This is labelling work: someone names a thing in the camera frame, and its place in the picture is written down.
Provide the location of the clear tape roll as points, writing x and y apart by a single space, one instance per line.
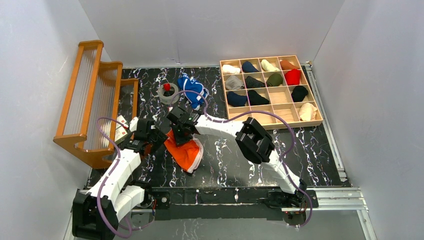
168 97

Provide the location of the white rolled cloth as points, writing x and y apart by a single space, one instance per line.
228 69

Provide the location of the cream rolled cloth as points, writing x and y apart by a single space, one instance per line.
268 67

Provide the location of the grey rolled cloth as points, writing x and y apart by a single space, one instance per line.
234 83

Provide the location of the olive rolled cloth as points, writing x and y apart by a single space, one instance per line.
275 80

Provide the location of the navy rolled cloth top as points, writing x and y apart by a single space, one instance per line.
248 67

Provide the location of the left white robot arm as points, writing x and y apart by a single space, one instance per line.
101 213

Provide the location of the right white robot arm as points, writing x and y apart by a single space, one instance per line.
255 143

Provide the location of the wooden compartment organizer box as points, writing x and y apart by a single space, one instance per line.
281 102

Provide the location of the black rolled cloth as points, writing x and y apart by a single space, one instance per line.
299 93
255 99

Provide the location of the blue underwear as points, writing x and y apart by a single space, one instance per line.
195 91

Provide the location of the orange underwear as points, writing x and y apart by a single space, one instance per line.
187 156

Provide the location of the black rolled cloth middle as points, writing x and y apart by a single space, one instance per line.
255 99

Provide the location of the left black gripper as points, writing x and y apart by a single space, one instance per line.
156 138

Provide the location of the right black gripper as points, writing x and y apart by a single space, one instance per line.
181 133

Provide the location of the small red cap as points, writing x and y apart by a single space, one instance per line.
166 87

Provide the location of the black rolled cloth right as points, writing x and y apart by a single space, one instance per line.
299 93

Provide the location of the white box red label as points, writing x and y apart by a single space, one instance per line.
122 124

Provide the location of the beige rolled cloth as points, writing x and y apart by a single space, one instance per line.
307 112

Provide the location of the red rolled cloth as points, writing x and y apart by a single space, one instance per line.
293 77

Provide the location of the wooden acrylic tiered rack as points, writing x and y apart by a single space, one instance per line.
93 92

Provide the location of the dark patterned rolled cloth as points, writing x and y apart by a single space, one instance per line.
252 83

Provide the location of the rust orange rolled cloth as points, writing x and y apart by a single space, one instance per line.
286 65

